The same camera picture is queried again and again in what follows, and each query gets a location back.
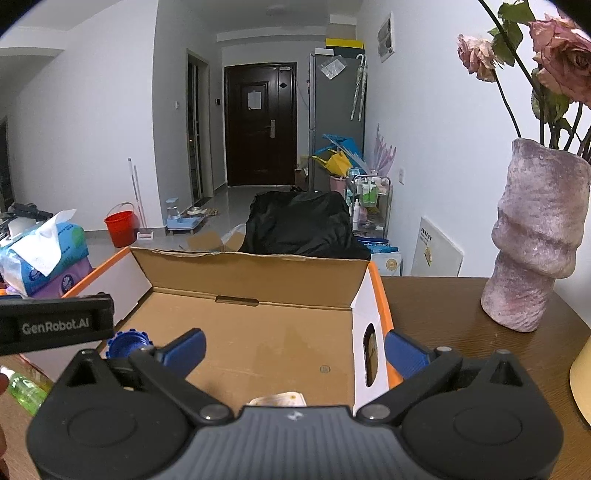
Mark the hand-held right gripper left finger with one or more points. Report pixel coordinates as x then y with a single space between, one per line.
184 351

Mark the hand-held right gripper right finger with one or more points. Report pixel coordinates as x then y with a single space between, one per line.
405 354

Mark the orange and white cardboard box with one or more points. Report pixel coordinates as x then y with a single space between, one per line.
258 341

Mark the blue ridged bottle cap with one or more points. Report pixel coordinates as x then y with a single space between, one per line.
127 344

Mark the purple tissue pack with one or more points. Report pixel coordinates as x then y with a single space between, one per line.
76 277

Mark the blue tissue pack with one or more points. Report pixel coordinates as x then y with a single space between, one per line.
69 251

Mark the white printed sack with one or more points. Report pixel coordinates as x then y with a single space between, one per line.
388 263

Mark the red bucket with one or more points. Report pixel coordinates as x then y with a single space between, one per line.
120 228

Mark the green spray bottle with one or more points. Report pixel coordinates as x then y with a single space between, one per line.
25 388

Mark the beige paper packet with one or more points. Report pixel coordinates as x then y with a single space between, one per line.
277 398

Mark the white board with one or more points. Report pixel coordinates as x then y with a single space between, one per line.
438 251

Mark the white mop pole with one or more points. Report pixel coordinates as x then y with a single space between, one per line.
137 198

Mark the blue pet water feeder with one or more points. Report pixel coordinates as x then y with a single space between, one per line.
178 217

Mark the black device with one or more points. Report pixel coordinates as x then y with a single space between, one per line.
27 210

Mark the metal cart with bottles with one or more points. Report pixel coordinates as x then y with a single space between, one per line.
369 198

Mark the black bag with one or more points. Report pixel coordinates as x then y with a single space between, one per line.
300 226

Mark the pink textured vase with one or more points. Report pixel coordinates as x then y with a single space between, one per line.
531 230

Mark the cream thermos jug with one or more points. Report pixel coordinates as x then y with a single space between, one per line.
582 387

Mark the pink bin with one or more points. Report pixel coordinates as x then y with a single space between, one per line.
338 183

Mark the purple feather decoration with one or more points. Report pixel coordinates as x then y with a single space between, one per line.
385 150

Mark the dark wooden door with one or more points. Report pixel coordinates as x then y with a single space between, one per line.
261 134

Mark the grey fridge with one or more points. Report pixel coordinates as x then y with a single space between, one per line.
332 110

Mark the white paper notice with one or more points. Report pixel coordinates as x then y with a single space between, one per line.
254 100

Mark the folded pale umbrella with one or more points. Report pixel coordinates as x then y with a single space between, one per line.
359 87

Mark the clear plastic bag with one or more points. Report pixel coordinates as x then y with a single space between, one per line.
333 68

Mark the yellow and black box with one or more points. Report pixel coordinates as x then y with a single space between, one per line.
344 45

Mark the dried pink rose bouquet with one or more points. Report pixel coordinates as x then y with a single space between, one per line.
561 60

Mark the white wall outlet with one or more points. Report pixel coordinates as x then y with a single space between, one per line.
400 176

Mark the wall electrical panel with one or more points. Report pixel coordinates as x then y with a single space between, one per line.
385 37

